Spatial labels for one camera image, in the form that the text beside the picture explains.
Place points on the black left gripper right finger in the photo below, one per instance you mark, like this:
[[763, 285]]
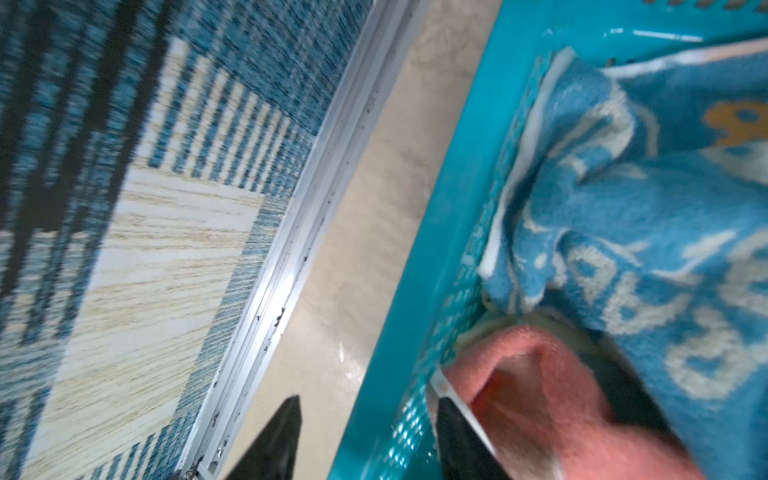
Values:
[[464, 450]]

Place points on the light blue patterned towel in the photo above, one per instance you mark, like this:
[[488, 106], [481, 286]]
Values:
[[637, 208]]

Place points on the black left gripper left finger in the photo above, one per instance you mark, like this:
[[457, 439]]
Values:
[[272, 455]]

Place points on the red pink towel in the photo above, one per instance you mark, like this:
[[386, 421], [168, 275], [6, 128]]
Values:
[[543, 414]]

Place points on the teal plastic basket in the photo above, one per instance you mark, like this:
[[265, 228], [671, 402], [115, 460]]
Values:
[[389, 433]]

